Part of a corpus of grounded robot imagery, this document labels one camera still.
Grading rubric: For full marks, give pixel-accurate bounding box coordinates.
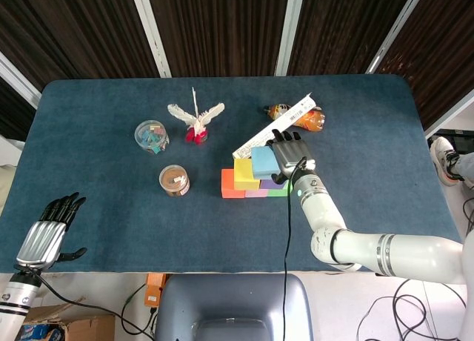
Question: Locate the white sneaker of person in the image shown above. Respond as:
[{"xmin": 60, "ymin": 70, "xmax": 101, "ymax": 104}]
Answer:
[{"xmin": 430, "ymin": 136, "xmax": 466, "ymax": 188}]

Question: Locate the purple foam cube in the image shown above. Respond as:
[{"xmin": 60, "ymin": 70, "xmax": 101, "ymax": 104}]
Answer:
[{"xmin": 259, "ymin": 177, "xmax": 289, "ymax": 191}]

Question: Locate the black cable of left hand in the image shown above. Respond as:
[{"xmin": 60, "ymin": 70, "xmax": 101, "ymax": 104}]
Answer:
[{"xmin": 21, "ymin": 267, "xmax": 155, "ymax": 341}]

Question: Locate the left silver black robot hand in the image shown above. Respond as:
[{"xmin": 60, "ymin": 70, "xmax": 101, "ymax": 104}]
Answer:
[{"xmin": 15, "ymin": 192, "xmax": 88, "ymax": 271}]

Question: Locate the clear jar with brown contents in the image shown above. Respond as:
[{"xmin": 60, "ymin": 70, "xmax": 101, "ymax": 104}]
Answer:
[{"xmin": 158, "ymin": 164, "xmax": 191, "ymax": 198}]

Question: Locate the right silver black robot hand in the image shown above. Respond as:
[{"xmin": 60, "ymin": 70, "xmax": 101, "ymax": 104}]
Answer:
[{"xmin": 267, "ymin": 128, "xmax": 317, "ymax": 185}]

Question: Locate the yellow foam cube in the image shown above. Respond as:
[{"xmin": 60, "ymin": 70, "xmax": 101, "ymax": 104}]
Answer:
[{"xmin": 233, "ymin": 157, "xmax": 261, "ymax": 191}]

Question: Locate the orange snack bag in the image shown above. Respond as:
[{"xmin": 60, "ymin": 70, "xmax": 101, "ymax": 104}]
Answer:
[{"xmin": 263, "ymin": 103, "xmax": 326, "ymax": 133}]

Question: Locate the dark blue table cloth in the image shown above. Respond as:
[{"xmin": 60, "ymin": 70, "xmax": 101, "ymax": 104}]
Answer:
[{"xmin": 0, "ymin": 73, "xmax": 465, "ymax": 274}]

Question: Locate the white feather shuttlecock toy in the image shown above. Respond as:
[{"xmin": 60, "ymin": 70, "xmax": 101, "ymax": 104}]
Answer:
[{"xmin": 167, "ymin": 87, "xmax": 226, "ymax": 146}]

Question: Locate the long white printed box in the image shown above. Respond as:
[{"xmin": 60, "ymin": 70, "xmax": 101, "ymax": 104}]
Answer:
[{"xmin": 232, "ymin": 92, "xmax": 316, "ymax": 159}]

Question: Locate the light blue foam cube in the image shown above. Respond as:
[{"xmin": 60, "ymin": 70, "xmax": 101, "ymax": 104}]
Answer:
[{"xmin": 250, "ymin": 145, "xmax": 282, "ymax": 180}]

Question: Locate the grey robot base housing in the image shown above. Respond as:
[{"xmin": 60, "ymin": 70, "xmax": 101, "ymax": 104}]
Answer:
[{"xmin": 154, "ymin": 273, "xmax": 314, "ymax": 341}]

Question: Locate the black cable of hand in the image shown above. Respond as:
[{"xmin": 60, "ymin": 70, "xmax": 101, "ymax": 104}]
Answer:
[
  {"xmin": 21, "ymin": 267, "xmax": 155, "ymax": 341},
  {"xmin": 281, "ymin": 156, "xmax": 307, "ymax": 341}
]

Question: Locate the black cable of right hand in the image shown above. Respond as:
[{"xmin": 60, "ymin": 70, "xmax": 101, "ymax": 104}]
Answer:
[{"xmin": 281, "ymin": 156, "xmax": 307, "ymax": 341}]

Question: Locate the cardboard box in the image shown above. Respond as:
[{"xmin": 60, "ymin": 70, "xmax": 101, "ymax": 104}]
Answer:
[{"xmin": 16, "ymin": 299, "xmax": 116, "ymax": 341}]

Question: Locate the clear jar of coloured blocks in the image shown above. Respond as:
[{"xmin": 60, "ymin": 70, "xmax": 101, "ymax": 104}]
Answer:
[{"xmin": 134, "ymin": 119, "xmax": 170, "ymax": 156}]

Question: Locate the orange device under table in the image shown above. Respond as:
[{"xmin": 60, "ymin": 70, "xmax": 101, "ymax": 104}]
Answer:
[{"xmin": 144, "ymin": 273, "xmax": 167, "ymax": 308}]

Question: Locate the orange foam cube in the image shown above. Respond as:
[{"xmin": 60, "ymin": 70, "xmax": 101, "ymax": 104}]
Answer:
[{"xmin": 221, "ymin": 168, "xmax": 247, "ymax": 199}]

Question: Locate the green foam cube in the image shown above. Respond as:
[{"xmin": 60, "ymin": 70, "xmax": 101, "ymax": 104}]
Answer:
[{"xmin": 267, "ymin": 183, "xmax": 290, "ymax": 198}]

